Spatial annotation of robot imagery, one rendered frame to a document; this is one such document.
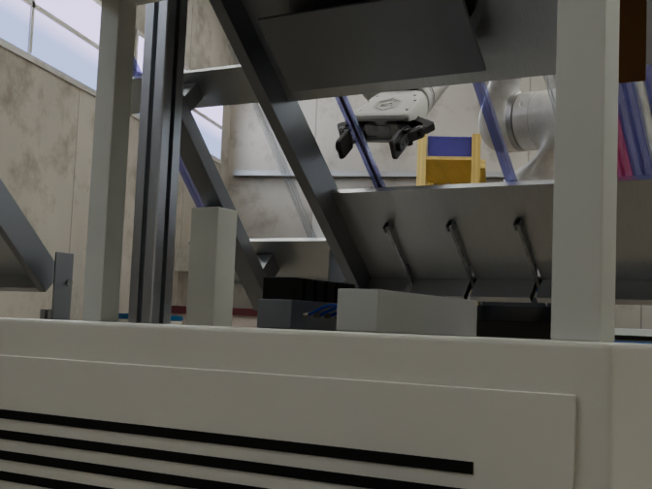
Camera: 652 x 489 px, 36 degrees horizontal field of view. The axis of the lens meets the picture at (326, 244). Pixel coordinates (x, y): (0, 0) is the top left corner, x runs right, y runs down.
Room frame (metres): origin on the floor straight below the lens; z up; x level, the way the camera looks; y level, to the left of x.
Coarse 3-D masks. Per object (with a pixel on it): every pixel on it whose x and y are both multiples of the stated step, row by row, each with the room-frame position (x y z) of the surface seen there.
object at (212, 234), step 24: (192, 216) 1.76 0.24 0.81; (216, 216) 1.73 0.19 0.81; (192, 240) 1.76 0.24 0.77; (216, 240) 1.73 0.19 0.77; (192, 264) 1.76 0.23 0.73; (216, 264) 1.74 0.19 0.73; (192, 288) 1.76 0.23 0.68; (216, 288) 1.74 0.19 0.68; (192, 312) 1.76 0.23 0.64; (216, 312) 1.74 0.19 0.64
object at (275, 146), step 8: (256, 104) 1.68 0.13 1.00; (256, 112) 1.69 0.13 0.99; (264, 120) 1.70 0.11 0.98; (264, 128) 1.71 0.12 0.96; (272, 136) 1.71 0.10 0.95; (272, 144) 1.73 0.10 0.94; (280, 152) 1.74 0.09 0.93; (280, 160) 1.75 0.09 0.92; (280, 168) 1.76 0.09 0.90; (288, 168) 1.77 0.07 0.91; (288, 176) 1.77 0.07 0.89; (288, 184) 1.78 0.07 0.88; (296, 192) 1.79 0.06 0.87; (296, 200) 1.80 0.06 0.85; (296, 208) 1.81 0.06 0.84; (304, 208) 1.82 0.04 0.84; (304, 216) 1.82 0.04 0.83; (304, 224) 1.84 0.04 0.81; (312, 232) 1.85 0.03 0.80
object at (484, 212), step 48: (336, 192) 1.59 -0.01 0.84; (384, 192) 1.54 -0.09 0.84; (432, 192) 1.50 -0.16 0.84; (480, 192) 1.46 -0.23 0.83; (528, 192) 1.43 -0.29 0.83; (624, 192) 1.36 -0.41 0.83; (384, 240) 1.63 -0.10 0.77; (432, 240) 1.58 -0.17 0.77; (480, 240) 1.54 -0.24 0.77; (528, 240) 1.50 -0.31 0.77; (624, 240) 1.43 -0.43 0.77
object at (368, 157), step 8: (344, 96) 1.45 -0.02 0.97; (344, 104) 1.45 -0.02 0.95; (344, 112) 1.47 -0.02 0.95; (352, 112) 1.47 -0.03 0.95; (352, 120) 1.47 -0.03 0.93; (352, 128) 1.48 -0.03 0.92; (360, 128) 1.49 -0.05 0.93; (352, 136) 1.50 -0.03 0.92; (360, 136) 1.49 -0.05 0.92; (360, 144) 1.50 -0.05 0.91; (360, 152) 1.52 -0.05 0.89; (368, 152) 1.51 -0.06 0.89; (368, 160) 1.52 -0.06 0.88; (368, 168) 1.54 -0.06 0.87; (376, 168) 1.54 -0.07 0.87; (376, 176) 1.54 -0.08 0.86; (376, 184) 1.56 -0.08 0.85; (384, 184) 1.56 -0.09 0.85
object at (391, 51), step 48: (288, 0) 1.34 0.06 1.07; (336, 0) 1.31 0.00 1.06; (384, 0) 1.23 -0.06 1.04; (432, 0) 1.20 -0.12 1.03; (480, 0) 1.22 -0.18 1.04; (528, 0) 1.20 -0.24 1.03; (288, 48) 1.35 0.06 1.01; (336, 48) 1.32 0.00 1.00; (384, 48) 1.29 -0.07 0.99; (432, 48) 1.26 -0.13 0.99; (480, 48) 1.27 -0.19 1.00; (528, 48) 1.25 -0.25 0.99; (288, 96) 1.47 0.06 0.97; (336, 96) 1.43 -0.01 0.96
